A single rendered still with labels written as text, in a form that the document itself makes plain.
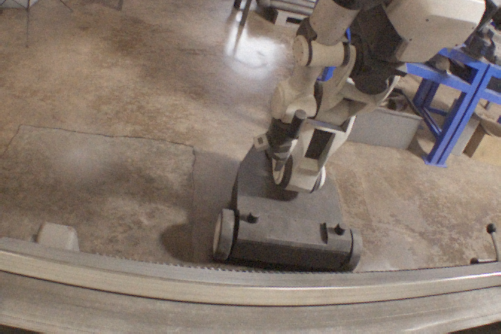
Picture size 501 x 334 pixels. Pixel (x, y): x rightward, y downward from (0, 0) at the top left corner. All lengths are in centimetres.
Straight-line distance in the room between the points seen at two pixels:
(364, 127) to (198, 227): 129
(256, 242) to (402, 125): 150
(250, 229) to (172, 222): 38
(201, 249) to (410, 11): 122
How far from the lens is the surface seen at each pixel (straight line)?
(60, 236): 69
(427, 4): 86
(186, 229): 172
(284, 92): 111
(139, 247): 163
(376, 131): 263
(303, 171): 160
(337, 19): 89
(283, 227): 158
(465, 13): 95
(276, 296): 56
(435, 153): 285
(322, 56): 96
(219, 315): 54
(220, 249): 152
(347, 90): 126
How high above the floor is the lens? 130
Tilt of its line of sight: 37 degrees down
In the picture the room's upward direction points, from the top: 18 degrees clockwise
